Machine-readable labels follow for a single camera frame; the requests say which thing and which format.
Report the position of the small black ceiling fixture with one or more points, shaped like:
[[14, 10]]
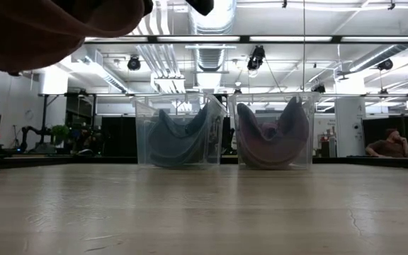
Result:
[[318, 88]]

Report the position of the black metal table frame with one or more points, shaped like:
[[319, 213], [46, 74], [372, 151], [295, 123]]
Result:
[[48, 162]]

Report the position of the black hanging camera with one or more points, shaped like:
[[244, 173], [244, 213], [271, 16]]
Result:
[[256, 58]]

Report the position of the black background robot arm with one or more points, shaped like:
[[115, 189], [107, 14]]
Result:
[[27, 134]]

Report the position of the green potted background plant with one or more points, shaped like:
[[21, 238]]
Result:
[[59, 132]]

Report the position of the person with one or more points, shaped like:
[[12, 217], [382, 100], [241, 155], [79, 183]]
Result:
[[390, 147]]

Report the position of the silver ventilation duct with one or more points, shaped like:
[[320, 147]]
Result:
[[211, 21]]

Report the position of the thin vertical pole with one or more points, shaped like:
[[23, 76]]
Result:
[[303, 53]]

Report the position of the black overhead light bar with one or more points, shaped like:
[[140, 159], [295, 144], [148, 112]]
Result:
[[243, 39]]

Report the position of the round black hanging spotlight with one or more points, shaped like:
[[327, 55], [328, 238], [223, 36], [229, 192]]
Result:
[[384, 64], [134, 63]]

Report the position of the white square pillar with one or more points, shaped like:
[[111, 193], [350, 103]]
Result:
[[349, 120]]

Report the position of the clear plastic bin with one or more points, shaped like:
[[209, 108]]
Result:
[[312, 117], [140, 141]]

